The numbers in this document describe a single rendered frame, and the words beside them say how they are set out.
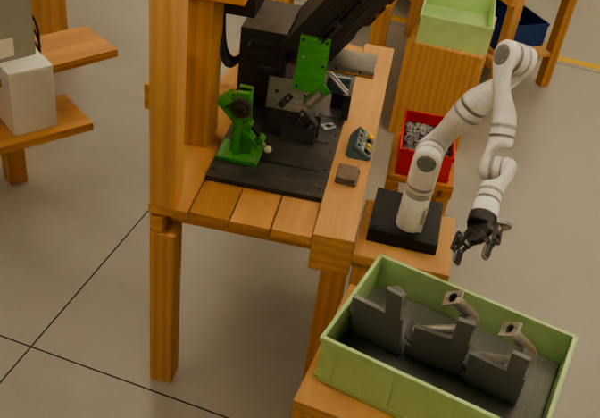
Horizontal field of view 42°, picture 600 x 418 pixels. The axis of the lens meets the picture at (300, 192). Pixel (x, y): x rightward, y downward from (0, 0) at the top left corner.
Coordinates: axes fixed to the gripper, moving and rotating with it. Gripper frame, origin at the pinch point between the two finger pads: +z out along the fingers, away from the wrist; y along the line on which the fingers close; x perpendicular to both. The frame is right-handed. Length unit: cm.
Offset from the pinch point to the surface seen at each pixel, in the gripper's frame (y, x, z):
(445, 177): -62, 36, -75
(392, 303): -15.2, -7.2, 16.0
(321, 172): -77, -6, -48
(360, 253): -56, 7, -18
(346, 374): -34.3, 1.7, 30.8
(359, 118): -88, 5, -90
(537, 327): -5.8, 38.4, -3.6
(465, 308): 0.7, 2.4, 13.5
